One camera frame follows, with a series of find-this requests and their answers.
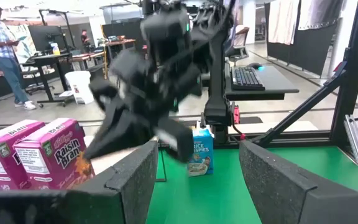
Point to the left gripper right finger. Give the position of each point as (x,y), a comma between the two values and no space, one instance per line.
(278,199)

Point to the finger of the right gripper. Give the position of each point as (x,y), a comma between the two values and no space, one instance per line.
(110,124)
(132,133)

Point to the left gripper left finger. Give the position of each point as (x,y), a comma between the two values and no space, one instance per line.
(126,193)

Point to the light blue Rice Krispies box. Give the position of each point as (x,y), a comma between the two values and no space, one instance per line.
(202,155)

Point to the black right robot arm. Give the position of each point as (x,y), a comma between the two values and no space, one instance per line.
(217,77)

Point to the white trash bin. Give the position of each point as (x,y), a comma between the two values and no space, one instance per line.
(79,87)

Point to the green table mat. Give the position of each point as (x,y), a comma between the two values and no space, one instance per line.
(216,199)

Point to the red clamp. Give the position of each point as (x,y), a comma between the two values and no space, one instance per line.
(236,114)

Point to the black keyboard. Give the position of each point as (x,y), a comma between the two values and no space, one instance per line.
(247,78)

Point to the black standing desk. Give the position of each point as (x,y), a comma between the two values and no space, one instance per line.
(50,59)

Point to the person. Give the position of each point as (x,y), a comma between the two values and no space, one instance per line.
(2,40)
(84,39)

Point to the office chair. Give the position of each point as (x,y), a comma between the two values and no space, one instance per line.
(238,43)

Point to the yellow bottle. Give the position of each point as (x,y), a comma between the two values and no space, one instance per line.
(55,49)

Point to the black computer mouse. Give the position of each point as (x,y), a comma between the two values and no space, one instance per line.
(255,66)

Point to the black monitor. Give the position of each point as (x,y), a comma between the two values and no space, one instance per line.
(45,37)

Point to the black workstation desk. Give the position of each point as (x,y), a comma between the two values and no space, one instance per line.
(278,84)

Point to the white hanging cloth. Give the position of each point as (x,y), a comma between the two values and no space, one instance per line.
(283,21)

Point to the gray hanging cloth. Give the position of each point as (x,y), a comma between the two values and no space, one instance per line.
(322,12)

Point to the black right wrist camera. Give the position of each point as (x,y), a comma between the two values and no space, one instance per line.
(166,34)

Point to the black metal rig frame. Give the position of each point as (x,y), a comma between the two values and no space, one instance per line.
(353,77)

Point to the black partition wall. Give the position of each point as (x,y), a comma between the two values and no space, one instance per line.
(303,53)

